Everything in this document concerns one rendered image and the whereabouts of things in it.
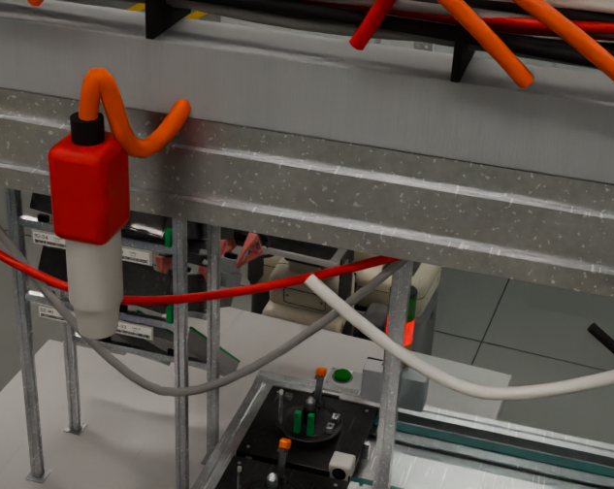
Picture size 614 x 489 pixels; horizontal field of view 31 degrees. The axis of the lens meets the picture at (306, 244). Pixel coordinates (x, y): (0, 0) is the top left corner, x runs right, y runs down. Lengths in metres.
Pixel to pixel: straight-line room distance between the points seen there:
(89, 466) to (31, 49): 1.65
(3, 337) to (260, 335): 1.81
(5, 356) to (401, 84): 3.66
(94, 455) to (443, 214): 1.73
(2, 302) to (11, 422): 2.14
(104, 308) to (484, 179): 0.30
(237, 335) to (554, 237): 2.07
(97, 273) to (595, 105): 0.38
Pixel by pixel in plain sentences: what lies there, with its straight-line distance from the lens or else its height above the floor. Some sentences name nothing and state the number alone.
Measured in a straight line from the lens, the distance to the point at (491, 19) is 0.79.
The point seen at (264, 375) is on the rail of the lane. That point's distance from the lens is 2.55.
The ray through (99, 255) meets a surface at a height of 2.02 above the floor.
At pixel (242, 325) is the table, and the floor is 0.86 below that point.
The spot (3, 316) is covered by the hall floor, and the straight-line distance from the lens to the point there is 4.63.
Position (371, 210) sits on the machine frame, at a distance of 0.87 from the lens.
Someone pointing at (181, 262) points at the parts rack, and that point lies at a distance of 2.00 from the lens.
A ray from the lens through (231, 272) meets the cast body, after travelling 2.44.
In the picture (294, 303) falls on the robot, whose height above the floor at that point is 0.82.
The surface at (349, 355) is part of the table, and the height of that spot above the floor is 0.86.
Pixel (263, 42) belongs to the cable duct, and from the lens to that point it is 0.86.
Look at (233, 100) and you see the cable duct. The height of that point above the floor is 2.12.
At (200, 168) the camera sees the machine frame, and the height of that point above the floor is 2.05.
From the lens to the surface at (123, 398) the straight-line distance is 2.66.
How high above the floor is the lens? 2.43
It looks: 28 degrees down
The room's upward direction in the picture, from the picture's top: 3 degrees clockwise
